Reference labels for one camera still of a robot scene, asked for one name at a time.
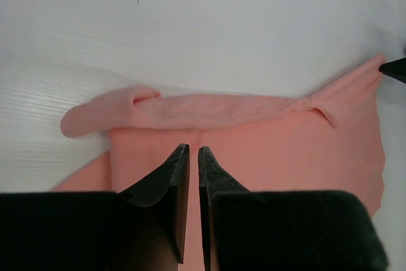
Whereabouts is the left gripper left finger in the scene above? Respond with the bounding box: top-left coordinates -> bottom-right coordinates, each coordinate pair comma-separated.
117,144 -> 190,264

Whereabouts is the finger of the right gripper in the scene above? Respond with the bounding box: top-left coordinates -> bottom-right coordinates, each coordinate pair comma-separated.
379,58 -> 406,84

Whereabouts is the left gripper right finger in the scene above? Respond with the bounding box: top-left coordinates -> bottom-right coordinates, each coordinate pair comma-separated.
198,147 -> 252,270

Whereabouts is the pink t shirt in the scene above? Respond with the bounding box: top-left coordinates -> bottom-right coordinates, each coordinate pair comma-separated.
56,54 -> 386,270

